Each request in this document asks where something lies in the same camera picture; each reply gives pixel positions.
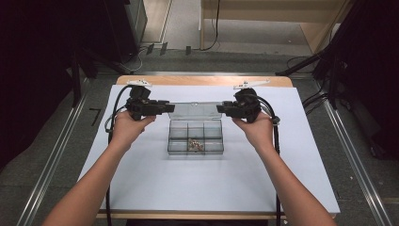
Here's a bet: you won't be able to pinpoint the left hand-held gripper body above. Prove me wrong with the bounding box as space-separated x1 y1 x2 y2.
125 78 160 121

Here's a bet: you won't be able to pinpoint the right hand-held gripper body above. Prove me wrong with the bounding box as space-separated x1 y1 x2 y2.
231 78 271 123

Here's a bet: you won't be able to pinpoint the transparent grey compartment box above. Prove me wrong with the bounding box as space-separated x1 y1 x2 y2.
167 101 225 156

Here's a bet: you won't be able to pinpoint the beaded bracelet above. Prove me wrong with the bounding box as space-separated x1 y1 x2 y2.
187 137 205 153

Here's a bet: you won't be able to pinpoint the person's left hand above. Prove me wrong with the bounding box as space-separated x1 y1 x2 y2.
109 109 157 153

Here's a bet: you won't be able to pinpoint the person's right hand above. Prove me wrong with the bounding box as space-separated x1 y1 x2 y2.
231 111 277 153

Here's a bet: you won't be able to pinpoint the wooden table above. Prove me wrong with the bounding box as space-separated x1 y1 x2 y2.
95 74 337 220

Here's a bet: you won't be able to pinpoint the black stand bar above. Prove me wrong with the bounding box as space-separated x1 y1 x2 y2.
275 46 334 77

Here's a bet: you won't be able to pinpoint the white table sheet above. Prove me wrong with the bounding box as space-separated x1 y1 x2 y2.
77 84 342 215

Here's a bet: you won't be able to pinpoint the black cabinet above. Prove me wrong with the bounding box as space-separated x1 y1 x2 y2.
103 0 149 64

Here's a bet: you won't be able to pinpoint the light wooden shelf unit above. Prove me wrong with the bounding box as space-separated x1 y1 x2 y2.
199 0 353 55

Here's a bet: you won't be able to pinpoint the dark curtain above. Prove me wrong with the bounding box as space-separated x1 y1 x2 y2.
324 0 399 159
0 0 109 172

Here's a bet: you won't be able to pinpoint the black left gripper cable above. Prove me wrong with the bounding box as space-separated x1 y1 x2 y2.
104 84 134 226

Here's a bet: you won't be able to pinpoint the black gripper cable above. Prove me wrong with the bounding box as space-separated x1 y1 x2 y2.
256 95 282 226
104 84 134 226

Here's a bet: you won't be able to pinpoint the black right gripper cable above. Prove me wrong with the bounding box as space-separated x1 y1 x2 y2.
256 95 282 226

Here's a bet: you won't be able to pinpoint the grey floor cable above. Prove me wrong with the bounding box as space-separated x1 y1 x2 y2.
120 44 149 73

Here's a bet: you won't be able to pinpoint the black floor cables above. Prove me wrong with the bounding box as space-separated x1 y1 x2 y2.
301 89 329 116

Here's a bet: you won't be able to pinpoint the black stand frame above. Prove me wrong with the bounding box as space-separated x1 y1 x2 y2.
69 46 126 108

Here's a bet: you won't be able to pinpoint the black hanging cable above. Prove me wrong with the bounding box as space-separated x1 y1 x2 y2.
199 0 221 52

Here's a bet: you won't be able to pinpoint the metal floor rail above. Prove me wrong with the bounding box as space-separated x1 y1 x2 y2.
14 78 92 226
313 80 393 226

